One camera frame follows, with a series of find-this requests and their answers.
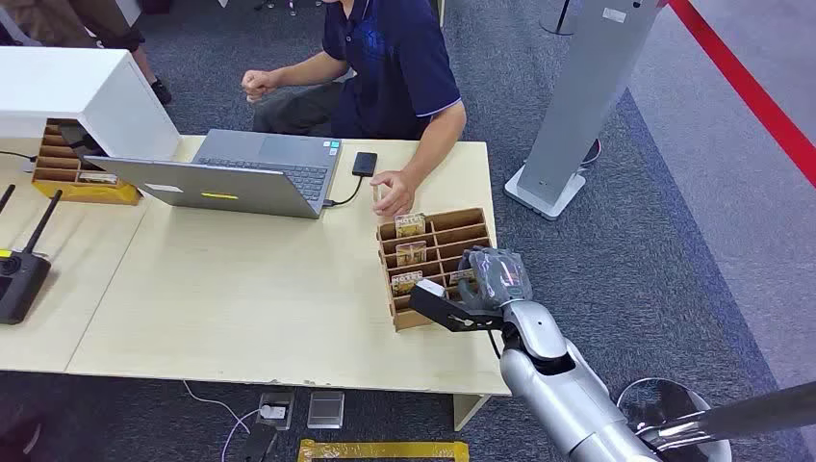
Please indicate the person's left hand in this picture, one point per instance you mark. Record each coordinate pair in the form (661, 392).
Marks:
(395, 191)

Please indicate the person's right hand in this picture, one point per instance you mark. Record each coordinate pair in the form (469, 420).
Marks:
(258, 84)

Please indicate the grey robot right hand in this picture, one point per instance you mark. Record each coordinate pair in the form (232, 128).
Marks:
(494, 277)

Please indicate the hotel key card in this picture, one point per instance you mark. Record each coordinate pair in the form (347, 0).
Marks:
(97, 178)
(460, 276)
(411, 253)
(410, 224)
(405, 282)

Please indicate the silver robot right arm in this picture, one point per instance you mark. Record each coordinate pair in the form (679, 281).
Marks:
(561, 382)

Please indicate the wooden card organizer box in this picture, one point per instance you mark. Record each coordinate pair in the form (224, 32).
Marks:
(440, 239)

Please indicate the person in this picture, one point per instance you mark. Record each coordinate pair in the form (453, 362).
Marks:
(95, 25)
(395, 64)

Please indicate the black portable drive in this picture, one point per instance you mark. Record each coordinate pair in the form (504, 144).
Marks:
(364, 164)

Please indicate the grey laptop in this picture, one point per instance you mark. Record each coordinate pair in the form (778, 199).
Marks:
(255, 172)

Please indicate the pale desk leg panel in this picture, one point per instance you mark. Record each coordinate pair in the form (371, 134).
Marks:
(468, 411)

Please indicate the large white box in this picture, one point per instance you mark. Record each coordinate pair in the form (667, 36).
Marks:
(95, 95)

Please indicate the grey kiosk stand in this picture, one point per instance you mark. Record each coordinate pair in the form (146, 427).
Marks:
(586, 95)

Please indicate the chrome stool base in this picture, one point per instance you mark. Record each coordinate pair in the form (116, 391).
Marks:
(663, 402)

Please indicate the grey floor socket cover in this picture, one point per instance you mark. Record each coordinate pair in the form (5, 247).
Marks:
(326, 409)

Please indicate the wooden organizer on yellow base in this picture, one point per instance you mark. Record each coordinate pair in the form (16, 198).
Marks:
(60, 169)

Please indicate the black round pole base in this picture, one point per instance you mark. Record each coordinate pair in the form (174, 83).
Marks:
(560, 22)

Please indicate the floor socket box with plug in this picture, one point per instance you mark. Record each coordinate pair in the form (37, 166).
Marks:
(276, 408)

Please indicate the shiny grey metal bar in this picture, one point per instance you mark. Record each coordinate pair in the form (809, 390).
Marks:
(733, 418)

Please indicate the black router with antennas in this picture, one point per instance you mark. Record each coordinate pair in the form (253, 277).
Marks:
(22, 277)

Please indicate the red floor tape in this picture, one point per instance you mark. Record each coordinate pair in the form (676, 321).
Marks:
(746, 86)

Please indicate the black bracket wrist camera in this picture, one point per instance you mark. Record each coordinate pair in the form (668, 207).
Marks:
(446, 309)

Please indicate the yellow floor tape frame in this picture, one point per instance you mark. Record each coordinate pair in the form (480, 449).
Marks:
(382, 451)

